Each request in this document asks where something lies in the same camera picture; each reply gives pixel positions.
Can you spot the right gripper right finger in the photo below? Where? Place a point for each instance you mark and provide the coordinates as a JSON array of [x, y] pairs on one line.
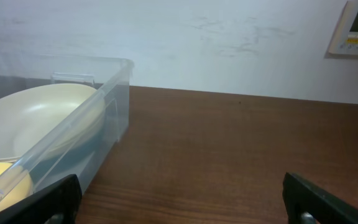
[[305, 202]]

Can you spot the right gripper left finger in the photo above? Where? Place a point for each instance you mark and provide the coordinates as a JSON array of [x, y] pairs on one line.
[[58, 203]]

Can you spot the yellow bowl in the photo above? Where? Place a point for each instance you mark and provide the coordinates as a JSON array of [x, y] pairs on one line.
[[15, 184]]

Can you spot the beige bowl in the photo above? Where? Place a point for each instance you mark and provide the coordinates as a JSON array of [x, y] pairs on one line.
[[29, 115]]

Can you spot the dark blue bowl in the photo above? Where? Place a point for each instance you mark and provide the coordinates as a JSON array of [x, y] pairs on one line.
[[70, 157]]

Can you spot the clear plastic storage bin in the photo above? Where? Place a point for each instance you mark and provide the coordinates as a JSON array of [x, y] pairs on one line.
[[109, 76]]

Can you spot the wall control panel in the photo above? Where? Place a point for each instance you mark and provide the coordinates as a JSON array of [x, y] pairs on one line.
[[345, 37]]

